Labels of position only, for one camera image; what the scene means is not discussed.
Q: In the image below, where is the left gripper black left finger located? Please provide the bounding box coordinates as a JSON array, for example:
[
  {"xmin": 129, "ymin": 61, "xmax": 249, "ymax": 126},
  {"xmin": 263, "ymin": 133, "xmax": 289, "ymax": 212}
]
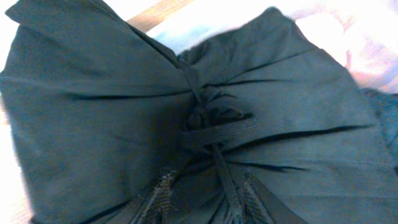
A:
[{"xmin": 130, "ymin": 170, "xmax": 177, "ymax": 224}]

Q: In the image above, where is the coral pink printed t-shirt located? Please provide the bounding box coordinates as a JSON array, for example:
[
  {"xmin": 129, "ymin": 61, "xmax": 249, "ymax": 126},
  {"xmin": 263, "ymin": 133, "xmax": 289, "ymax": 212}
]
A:
[{"xmin": 284, "ymin": 0, "xmax": 397, "ymax": 93}]

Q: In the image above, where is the navy blue shirt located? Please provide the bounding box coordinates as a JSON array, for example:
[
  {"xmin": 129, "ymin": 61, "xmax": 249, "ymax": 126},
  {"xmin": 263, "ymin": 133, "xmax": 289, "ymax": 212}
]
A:
[{"xmin": 362, "ymin": 88, "xmax": 398, "ymax": 174}]

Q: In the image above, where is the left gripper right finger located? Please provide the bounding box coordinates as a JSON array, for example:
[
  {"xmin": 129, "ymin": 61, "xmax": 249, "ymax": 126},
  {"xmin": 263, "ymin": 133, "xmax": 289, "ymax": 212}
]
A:
[{"xmin": 241, "ymin": 172, "xmax": 308, "ymax": 224}]

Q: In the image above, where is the large black garment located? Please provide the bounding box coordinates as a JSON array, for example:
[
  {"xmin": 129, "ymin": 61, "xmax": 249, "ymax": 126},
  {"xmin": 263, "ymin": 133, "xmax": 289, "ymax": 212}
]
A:
[{"xmin": 1, "ymin": 1, "xmax": 397, "ymax": 223}]

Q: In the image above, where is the clear plastic storage bin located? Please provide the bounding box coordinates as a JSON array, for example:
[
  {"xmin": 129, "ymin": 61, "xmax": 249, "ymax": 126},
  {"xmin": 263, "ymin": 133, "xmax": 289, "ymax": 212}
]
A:
[{"xmin": 105, "ymin": 0, "xmax": 243, "ymax": 53}]

